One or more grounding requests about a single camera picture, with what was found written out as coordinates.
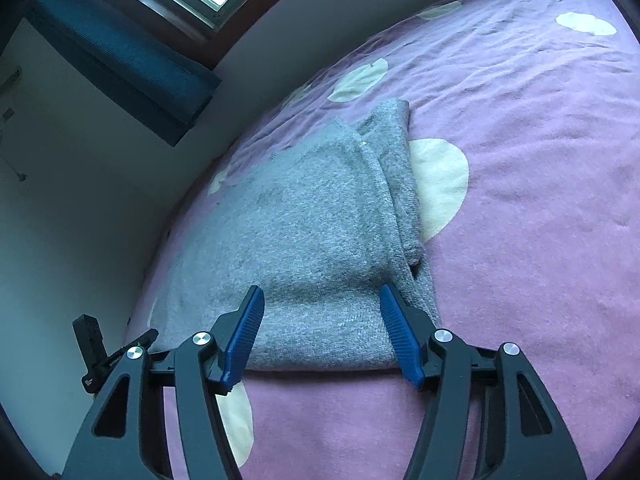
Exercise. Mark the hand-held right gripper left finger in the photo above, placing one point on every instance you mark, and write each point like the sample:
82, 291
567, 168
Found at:
242, 335

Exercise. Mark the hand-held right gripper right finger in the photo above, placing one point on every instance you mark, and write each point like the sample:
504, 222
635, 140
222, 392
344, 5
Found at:
402, 340

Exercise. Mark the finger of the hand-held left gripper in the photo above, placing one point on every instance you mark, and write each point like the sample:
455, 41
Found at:
142, 340

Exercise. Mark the grey knit sweater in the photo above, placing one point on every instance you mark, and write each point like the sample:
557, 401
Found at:
310, 240

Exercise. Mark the purple dotted bedsheet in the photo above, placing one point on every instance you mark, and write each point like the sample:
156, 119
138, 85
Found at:
525, 210

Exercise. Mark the blue curtain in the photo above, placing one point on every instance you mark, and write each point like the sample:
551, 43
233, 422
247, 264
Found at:
125, 60

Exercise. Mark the wall socket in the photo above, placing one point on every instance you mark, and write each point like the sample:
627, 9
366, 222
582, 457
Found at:
8, 114

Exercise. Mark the white wall conduit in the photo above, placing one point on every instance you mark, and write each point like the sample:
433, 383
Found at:
11, 79

